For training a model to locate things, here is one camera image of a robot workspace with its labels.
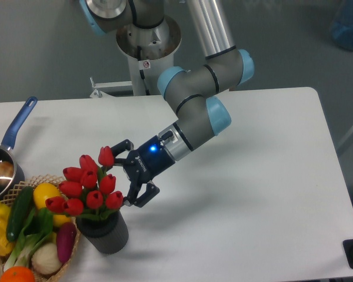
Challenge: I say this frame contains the blue transparent container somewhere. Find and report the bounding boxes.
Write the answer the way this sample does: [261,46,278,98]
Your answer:
[329,1,353,51]

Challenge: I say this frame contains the brown bread bun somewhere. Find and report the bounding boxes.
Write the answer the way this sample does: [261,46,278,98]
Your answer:
[0,161,14,187]

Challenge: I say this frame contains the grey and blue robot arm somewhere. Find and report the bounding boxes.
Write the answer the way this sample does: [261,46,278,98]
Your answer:
[80,1,254,207]

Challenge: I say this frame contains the orange fruit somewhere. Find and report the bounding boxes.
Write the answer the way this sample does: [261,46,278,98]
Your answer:
[0,266,35,282]

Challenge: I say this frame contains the purple eggplant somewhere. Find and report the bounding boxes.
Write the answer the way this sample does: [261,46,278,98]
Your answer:
[56,223,76,263]

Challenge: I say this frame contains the dark grey ribbed vase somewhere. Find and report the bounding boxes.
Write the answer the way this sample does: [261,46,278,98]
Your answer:
[76,211,129,254]

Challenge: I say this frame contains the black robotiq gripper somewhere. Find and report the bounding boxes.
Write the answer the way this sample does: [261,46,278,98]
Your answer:
[101,136,175,208]

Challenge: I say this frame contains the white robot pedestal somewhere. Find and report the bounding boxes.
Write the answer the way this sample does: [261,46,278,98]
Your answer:
[89,16,183,99]

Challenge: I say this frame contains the green cucumber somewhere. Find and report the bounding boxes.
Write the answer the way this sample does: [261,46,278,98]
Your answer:
[6,186,34,242]

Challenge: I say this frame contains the blue handled saucepan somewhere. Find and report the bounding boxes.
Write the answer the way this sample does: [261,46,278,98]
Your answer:
[0,96,38,200]

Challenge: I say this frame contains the woven wicker basket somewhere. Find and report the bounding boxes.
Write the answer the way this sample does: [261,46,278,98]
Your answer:
[0,174,70,282]

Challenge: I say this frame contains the red tulip bouquet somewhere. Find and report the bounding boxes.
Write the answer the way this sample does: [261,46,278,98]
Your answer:
[45,146,124,221]

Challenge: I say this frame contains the yellow squash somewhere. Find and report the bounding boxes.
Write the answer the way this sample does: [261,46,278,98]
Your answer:
[33,183,71,228]

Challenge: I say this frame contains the white garlic bulb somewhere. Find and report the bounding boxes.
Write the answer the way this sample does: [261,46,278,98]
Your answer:
[31,243,62,275]

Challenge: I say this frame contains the green bok choy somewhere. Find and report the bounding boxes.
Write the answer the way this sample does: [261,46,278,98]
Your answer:
[4,207,53,271]

